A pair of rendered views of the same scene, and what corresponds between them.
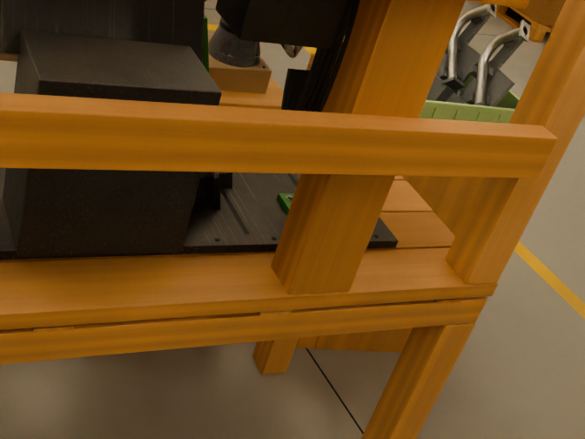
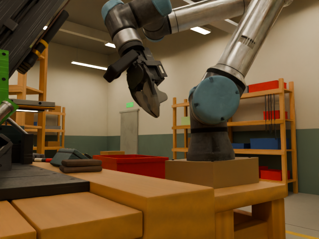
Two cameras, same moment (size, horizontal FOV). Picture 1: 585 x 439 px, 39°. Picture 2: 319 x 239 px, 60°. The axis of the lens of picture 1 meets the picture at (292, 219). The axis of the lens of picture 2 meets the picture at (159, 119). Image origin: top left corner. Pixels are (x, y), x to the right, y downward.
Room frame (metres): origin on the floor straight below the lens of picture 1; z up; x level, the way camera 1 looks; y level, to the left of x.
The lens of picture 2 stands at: (2.02, -0.56, 0.97)
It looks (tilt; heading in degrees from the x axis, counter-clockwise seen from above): 5 degrees up; 87
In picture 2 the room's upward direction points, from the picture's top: straight up
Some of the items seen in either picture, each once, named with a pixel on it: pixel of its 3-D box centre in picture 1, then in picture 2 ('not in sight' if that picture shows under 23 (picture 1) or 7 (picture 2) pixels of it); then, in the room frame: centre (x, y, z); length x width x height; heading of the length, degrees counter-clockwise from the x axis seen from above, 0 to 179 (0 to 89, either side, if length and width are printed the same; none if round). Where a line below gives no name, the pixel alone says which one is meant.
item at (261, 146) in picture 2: not in sight; (224, 137); (3.86, 5.77, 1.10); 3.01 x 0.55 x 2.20; 128
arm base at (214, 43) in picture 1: (237, 38); (209, 143); (2.22, 0.31, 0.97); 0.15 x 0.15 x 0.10
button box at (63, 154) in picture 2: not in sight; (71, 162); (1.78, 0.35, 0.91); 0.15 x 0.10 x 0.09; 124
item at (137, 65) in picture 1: (107, 147); not in sight; (1.25, 0.35, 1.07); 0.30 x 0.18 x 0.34; 124
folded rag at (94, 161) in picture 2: not in sight; (80, 165); (1.84, 0.20, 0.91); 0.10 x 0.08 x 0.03; 24
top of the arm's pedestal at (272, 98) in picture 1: (225, 84); (211, 188); (2.22, 0.31, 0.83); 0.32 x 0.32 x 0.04; 34
